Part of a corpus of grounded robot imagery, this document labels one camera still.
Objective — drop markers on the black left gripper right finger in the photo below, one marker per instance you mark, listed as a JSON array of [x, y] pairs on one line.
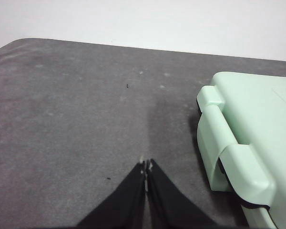
[[169, 205]]

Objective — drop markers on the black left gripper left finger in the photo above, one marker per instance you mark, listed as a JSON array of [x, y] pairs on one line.
[[126, 205]]

